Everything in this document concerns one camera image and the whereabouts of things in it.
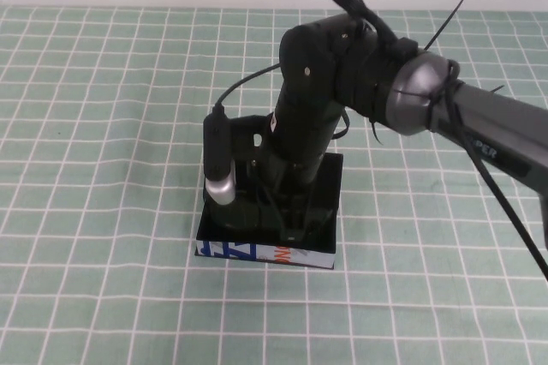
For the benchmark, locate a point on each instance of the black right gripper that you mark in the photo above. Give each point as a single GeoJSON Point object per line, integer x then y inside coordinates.
{"type": "Point", "coordinates": [245, 155]}

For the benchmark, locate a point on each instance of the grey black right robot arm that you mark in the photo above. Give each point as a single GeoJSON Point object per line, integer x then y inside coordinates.
{"type": "Point", "coordinates": [492, 125]}

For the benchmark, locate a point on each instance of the black glasses case printed side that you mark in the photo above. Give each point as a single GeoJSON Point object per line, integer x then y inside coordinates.
{"type": "Point", "coordinates": [325, 185]}

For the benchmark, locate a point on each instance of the green white checked tablecloth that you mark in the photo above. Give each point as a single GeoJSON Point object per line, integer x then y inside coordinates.
{"type": "Point", "coordinates": [107, 168]}

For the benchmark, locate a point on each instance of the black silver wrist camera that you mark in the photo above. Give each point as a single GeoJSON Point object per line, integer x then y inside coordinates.
{"type": "Point", "coordinates": [214, 146]}

